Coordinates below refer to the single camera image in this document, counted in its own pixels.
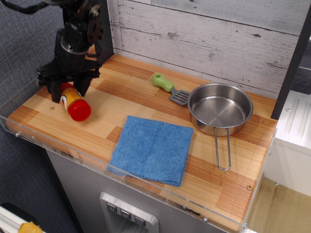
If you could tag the yellow object bottom left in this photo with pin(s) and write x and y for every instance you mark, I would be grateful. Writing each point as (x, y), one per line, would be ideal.
(29, 227)

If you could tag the dark shelf post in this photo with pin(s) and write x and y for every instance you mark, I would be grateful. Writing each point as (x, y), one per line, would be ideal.
(293, 66)
(104, 45)

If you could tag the clear acrylic table guard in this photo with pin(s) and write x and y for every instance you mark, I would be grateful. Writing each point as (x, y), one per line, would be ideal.
(221, 177)

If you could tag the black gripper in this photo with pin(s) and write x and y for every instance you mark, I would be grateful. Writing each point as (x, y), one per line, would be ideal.
(68, 67)

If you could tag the blue folded cloth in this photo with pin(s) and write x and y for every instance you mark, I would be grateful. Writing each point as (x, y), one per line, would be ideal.
(153, 150)

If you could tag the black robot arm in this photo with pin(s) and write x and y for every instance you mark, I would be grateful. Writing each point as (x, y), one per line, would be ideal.
(79, 17)

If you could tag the silver button panel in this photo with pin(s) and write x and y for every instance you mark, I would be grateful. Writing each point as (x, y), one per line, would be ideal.
(123, 217)

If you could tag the green handled toy spatula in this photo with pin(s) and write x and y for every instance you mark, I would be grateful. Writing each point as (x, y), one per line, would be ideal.
(177, 96)

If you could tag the red toy sauce bottle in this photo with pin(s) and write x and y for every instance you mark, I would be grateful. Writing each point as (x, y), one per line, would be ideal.
(74, 103)

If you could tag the dark right shelf post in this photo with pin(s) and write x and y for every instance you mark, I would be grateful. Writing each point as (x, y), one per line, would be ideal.
(293, 66)

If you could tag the dark left shelf post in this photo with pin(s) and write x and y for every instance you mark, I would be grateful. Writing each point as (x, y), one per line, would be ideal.
(104, 45)

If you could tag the white cabinet on right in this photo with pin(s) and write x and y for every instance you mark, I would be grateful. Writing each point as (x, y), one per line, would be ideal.
(289, 159)

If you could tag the steel pan with wire handle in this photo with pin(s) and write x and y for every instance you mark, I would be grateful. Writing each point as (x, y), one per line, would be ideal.
(220, 109)

